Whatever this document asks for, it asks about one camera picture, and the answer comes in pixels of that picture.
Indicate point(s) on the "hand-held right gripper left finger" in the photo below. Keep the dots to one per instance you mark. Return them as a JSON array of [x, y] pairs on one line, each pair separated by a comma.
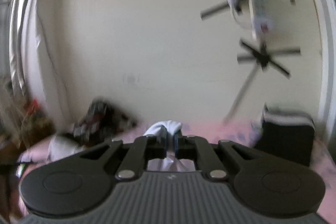
[[162, 140]]

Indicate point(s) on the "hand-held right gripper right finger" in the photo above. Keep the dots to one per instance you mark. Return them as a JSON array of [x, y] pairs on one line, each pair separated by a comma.
[[178, 144]]

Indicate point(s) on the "white shirt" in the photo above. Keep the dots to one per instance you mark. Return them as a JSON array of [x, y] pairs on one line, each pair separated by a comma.
[[164, 125]]

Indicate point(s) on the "black patterned knit sweater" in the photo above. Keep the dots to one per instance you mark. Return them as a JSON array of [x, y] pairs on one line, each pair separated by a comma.
[[99, 119]]

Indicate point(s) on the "pink floral bedsheet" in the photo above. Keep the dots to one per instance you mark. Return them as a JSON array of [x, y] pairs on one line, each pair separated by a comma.
[[231, 132]]

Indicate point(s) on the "black green white garment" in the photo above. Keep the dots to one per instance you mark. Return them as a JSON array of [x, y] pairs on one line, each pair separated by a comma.
[[286, 142]]

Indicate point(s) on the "colourful clutter pile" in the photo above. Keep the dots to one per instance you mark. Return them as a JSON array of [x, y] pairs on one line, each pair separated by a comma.
[[31, 113]]

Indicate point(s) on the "white power strip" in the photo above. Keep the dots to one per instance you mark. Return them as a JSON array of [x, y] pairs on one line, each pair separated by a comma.
[[258, 8]]

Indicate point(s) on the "grey white curtain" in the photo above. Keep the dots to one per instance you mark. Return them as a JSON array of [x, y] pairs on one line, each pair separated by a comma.
[[29, 29]]

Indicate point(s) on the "white door frame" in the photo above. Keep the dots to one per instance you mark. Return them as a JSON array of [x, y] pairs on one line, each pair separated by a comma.
[[319, 3]]

